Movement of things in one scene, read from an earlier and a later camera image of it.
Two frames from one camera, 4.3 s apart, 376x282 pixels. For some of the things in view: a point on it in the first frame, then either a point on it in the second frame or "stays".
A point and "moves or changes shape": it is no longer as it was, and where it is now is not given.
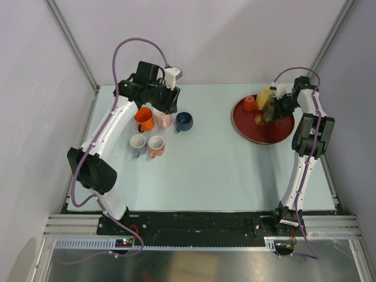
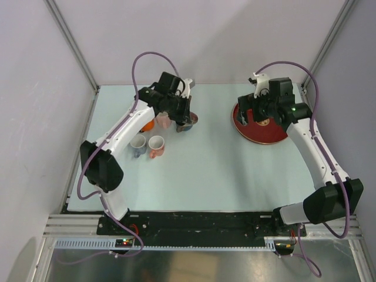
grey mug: (138, 142) stays
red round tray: (252, 126) stays
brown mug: (268, 112) moves or changes shape
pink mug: (156, 144) stays
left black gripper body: (162, 97) -> (177, 108)
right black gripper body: (285, 106) -> (262, 107)
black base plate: (198, 224) stays
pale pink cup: (163, 120) stays
